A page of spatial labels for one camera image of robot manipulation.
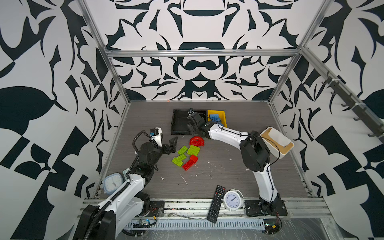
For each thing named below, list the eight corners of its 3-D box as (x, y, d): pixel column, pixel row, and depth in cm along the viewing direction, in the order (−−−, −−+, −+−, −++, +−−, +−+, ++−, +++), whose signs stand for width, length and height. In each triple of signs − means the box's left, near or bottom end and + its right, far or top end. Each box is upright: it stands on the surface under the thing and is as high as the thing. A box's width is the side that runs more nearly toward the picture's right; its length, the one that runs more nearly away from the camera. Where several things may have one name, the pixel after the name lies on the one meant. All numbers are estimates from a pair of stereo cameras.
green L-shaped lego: (171, 162, 91) (171, 160, 89) (177, 152, 95) (177, 150, 93) (180, 167, 89) (180, 166, 87) (187, 157, 93) (186, 155, 91)
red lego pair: (182, 168, 89) (181, 166, 88) (192, 155, 94) (192, 153, 93) (188, 173, 88) (188, 171, 86) (198, 159, 93) (198, 158, 91)
